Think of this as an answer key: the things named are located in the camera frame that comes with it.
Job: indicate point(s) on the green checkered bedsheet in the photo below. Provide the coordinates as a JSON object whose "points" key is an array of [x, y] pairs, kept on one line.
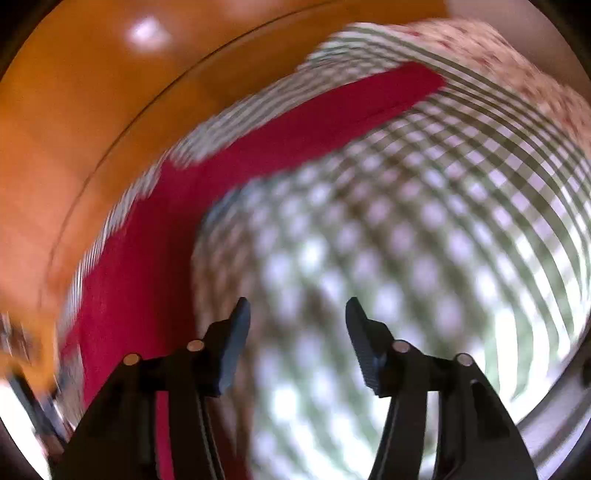
{"points": [[369, 230]]}

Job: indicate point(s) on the wooden wardrobe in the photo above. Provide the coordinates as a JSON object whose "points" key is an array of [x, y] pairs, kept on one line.
{"points": [[92, 115]]}

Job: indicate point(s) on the red garment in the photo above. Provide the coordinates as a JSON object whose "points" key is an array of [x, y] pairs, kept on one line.
{"points": [[138, 277]]}

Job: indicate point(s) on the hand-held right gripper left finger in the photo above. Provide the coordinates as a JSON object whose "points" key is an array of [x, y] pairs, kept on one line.
{"points": [[234, 339]]}

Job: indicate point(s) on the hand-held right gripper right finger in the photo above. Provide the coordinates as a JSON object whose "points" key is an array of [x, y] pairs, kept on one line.
{"points": [[362, 344]]}

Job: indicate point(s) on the floral patterned cloth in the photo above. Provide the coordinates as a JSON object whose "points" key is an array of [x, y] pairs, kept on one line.
{"points": [[485, 50]]}

